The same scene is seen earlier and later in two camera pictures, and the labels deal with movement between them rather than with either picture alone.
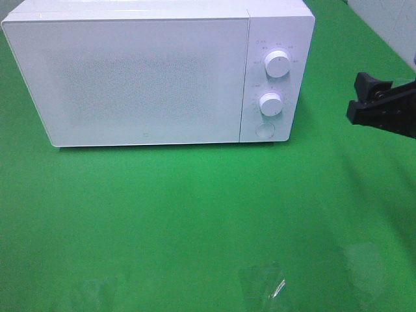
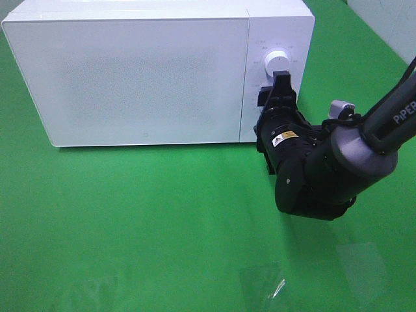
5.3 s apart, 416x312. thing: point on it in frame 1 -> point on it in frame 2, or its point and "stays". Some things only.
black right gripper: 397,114 -> 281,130
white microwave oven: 107,73 stays
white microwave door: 109,82 stays
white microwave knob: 277,64 stays
